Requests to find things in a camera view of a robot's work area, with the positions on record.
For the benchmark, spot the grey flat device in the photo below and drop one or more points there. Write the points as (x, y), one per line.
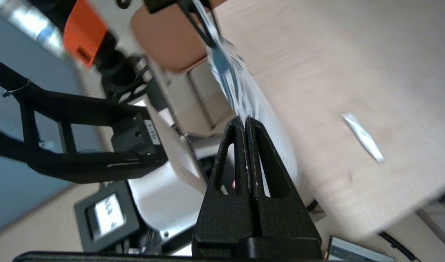
(353, 251)

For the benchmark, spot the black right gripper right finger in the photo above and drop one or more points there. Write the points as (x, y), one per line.
(273, 203)

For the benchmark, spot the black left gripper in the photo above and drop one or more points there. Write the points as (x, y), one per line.
(158, 5)

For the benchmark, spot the black robot torso frame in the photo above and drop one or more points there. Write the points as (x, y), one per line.
(98, 105)

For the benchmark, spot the orange robot part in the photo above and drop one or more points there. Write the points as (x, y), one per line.
(84, 32)

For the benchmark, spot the beige wooden shelf table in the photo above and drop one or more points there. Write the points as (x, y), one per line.
(353, 65)

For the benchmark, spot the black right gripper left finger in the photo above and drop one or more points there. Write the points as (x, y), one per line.
(226, 189)

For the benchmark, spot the silver metal column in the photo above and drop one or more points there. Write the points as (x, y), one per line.
(22, 22)

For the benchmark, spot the black box white label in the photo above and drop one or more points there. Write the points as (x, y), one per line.
(106, 216)

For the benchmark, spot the small white toothpaste tube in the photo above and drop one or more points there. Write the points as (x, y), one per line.
(364, 140)

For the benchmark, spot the white horse-print zipper pouch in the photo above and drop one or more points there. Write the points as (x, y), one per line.
(237, 87)

